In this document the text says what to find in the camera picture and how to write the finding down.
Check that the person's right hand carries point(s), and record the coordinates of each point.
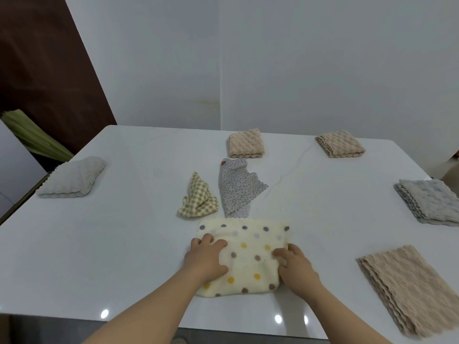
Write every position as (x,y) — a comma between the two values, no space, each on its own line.
(299,274)

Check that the person's left hand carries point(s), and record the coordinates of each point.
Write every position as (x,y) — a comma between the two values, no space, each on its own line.
(204,261)

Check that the yellow polka dot cloth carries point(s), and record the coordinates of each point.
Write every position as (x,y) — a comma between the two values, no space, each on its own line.
(251,236)

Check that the green checked cloth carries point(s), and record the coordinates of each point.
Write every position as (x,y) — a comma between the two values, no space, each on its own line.
(199,198)

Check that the grey floral cloth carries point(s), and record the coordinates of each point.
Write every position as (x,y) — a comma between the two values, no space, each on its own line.
(238,186)

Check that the beige textured towel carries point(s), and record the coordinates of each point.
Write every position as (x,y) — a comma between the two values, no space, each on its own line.
(245,144)
(412,286)
(340,144)

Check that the grey fluffy towel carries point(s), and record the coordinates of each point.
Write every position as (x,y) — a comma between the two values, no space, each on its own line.
(73,177)
(430,200)

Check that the person's right forearm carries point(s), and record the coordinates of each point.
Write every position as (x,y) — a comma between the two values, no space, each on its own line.
(344,322)

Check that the person's left forearm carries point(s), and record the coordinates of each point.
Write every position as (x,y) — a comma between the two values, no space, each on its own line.
(143,318)

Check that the white marble table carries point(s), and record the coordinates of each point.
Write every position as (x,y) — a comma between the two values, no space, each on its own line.
(125,229)

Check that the green folded umbrella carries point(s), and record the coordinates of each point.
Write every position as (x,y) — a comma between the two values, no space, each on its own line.
(36,136)

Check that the white cabinet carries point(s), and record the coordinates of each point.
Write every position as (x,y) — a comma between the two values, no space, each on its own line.
(14,168)

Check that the dark brown wooden door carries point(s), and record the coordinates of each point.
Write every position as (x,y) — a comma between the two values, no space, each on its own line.
(43,68)

